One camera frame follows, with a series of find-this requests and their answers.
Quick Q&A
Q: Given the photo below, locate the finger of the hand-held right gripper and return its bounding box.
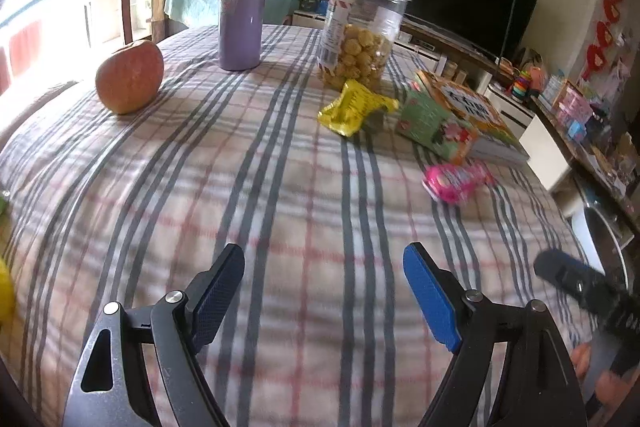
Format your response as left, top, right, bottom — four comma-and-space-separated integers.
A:
532, 248, 609, 309

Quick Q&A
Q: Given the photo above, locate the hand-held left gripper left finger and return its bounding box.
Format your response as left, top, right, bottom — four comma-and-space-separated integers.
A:
62, 243, 246, 427

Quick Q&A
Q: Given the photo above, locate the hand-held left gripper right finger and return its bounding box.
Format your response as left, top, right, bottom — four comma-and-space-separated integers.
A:
402, 241, 591, 427

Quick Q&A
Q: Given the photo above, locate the person's right hand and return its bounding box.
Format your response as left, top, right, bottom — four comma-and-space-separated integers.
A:
570, 341, 637, 424

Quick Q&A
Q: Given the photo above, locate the plaid tablecloth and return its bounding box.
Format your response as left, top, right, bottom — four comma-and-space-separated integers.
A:
0, 24, 601, 427

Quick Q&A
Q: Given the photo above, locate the pink snack packet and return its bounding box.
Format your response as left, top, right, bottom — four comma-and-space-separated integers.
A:
422, 159, 496, 206

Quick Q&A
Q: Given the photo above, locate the white marble-top side table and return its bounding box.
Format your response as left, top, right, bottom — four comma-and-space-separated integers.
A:
529, 96, 640, 218

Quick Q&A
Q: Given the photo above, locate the green snack box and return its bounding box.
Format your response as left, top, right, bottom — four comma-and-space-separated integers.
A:
394, 86, 479, 166

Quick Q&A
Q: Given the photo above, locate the pink toy box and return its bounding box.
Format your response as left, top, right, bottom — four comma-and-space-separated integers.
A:
555, 79, 598, 128

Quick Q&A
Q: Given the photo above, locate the thick colourful book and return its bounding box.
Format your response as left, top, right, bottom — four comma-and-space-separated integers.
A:
414, 69, 531, 168

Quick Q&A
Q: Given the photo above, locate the yellow snack packet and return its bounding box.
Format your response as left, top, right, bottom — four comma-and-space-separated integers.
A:
317, 79, 400, 138

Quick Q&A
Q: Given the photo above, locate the yellow soft item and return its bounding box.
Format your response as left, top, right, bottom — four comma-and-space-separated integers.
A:
0, 256, 16, 323

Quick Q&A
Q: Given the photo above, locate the red apple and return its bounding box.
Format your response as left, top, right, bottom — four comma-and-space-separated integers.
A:
94, 39, 165, 116

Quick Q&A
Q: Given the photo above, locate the red knot hanging decoration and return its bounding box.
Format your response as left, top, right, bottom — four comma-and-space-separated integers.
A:
582, 0, 626, 83

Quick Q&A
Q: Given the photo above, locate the clear snack jar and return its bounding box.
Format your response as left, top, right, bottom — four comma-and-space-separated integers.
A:
315, 0, 414, 93

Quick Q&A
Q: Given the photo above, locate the purple thermos bottle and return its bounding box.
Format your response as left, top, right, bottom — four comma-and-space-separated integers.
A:
218, 0, 275, 72

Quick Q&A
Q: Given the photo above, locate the rainbow stacking ring toy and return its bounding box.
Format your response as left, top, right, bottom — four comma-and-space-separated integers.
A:
509, 69, 536, 100

